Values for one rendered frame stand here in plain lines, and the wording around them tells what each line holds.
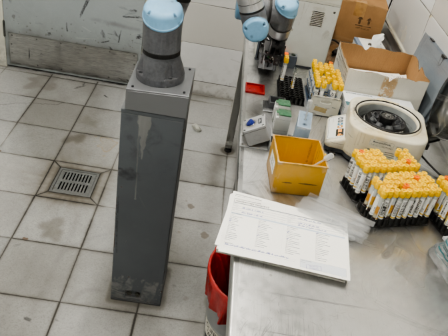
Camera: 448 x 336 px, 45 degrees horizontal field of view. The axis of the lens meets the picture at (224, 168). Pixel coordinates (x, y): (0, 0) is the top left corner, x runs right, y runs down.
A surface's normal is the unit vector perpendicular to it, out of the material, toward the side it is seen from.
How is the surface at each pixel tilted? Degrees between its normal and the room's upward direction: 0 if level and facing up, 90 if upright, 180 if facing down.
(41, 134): 0
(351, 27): 90
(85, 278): 0
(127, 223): 90
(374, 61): 92
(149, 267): 90
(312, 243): 1
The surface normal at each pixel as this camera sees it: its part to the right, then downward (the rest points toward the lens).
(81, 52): -0.06, 0.57
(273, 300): 0.15, -0.81
